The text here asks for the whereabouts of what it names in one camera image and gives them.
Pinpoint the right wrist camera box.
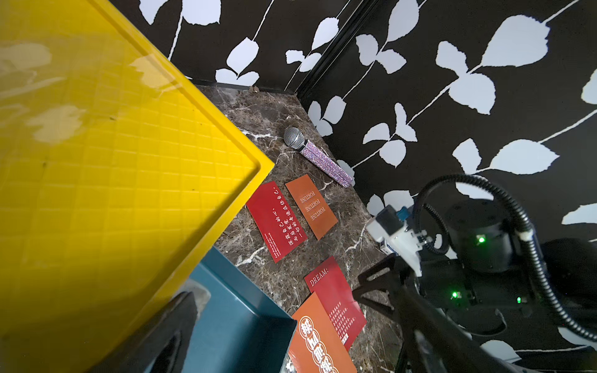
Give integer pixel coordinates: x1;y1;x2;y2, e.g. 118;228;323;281
445;199;515;274

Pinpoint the purple rhinestone microphone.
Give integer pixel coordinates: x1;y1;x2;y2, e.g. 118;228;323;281
284;127;354;187

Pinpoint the orange postcard with text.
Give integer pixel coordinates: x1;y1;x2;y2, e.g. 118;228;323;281
285;175;338;240

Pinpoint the yellow teal drawer cabinet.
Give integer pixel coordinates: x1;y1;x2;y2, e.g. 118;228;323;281
1;1;274;372

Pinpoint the red dream postcard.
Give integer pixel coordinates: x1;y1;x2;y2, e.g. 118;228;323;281
304;256;367;351

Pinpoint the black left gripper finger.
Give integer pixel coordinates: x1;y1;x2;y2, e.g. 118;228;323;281
89;292;197;372

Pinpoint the orange postcard with white pattern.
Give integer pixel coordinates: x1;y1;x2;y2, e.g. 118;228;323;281
289;293;357;373

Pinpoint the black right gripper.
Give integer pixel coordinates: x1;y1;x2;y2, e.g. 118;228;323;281
352;253;538;372

